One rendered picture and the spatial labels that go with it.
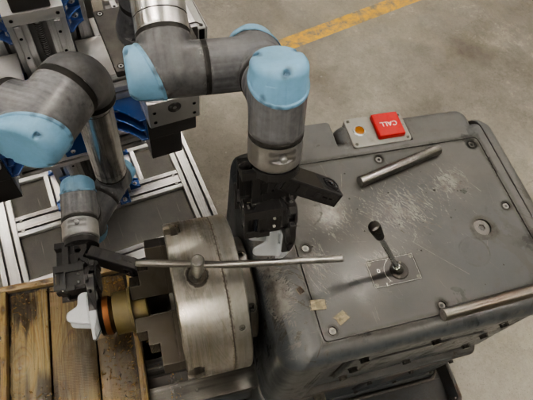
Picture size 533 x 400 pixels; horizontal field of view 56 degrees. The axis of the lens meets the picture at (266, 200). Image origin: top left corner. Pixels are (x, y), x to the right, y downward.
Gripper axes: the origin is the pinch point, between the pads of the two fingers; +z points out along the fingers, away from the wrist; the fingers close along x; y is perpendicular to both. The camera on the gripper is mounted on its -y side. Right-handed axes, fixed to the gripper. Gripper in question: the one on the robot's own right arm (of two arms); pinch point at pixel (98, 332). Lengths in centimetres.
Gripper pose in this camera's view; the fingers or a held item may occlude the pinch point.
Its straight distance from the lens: 105.3
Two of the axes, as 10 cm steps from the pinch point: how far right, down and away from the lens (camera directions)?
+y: -9.7, 1.5, -2.0
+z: 2.3, 8.5, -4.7
